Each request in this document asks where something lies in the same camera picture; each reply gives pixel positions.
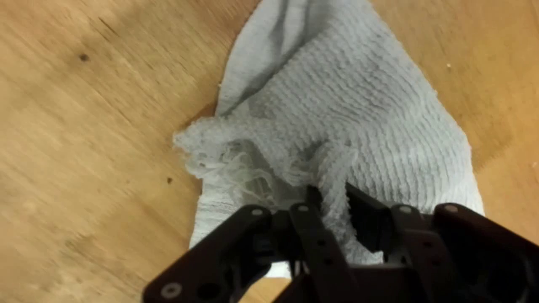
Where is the white cloth towel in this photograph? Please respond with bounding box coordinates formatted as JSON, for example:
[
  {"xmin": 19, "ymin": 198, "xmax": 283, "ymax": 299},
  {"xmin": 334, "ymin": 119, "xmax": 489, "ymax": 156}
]
[{"xmin": 172, "ymin": 0, "xmax": 485, "ymax": 283}]

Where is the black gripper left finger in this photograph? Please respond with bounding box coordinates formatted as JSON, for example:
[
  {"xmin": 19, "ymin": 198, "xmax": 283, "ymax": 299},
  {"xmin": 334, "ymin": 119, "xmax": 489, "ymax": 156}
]
[{"xmin": 142, "ymin": 183, "xmax": 361, "ymax": 303}]

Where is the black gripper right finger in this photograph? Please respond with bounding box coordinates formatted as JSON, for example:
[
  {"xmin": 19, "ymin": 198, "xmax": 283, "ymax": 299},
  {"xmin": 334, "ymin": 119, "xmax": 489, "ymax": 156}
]
[{"xmin": 344, "ymin": 182, "xmax": 539, "ymax": 303}]

